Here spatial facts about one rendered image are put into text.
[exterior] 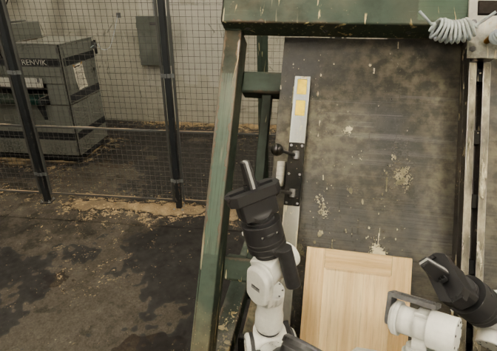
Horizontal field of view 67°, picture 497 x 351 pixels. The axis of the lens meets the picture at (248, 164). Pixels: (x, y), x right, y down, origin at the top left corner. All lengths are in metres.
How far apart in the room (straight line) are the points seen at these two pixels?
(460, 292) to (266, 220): 0.40
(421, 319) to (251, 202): 0.38
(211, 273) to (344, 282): 0.41
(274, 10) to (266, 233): 0.75
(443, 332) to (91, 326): 2.37
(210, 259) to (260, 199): 0.49
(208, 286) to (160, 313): 1.55
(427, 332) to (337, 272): 0.51
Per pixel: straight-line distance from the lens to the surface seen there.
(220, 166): 1.22
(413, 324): 0.79
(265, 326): 1.01
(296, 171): 1.19
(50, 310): 3.05
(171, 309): 2.79
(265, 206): 0.80
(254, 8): 1.31
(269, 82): 1.35
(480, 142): 1.27
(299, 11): 1.29
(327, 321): 1.26
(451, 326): 0.77
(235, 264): 1.31
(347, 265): 1.23
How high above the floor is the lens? 1.97
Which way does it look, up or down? 25 degrees down
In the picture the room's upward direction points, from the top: straight up
